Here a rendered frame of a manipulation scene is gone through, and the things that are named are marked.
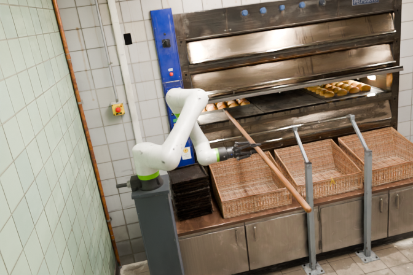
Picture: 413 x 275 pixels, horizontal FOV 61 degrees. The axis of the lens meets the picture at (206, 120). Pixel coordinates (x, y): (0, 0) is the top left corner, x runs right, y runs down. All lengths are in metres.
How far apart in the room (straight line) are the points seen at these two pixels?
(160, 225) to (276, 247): 1.20
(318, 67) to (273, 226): 1.37
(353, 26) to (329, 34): 0.23
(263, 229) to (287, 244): 0.26
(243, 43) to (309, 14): 0.60
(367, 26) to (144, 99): 1.97
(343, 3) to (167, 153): 2.06
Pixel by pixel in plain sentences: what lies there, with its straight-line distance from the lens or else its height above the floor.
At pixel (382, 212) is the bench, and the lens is 3.29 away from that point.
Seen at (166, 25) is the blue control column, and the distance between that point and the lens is 2.77.
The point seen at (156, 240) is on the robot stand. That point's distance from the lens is 2.15.
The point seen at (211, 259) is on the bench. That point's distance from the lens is 2.90.
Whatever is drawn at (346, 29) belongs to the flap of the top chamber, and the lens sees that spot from 3.27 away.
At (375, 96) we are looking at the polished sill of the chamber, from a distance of 3.53.
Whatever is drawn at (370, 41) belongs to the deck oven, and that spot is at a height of 1.66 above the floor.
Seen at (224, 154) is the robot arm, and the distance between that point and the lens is 2.29.
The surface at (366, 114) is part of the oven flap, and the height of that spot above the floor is 1.01.
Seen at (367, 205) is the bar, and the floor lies 0.49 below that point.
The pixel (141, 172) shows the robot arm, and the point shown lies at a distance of 1.97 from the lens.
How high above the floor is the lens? 2.11
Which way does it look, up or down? 17 degrees down
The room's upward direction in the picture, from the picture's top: 8 degrees counter-clockwise
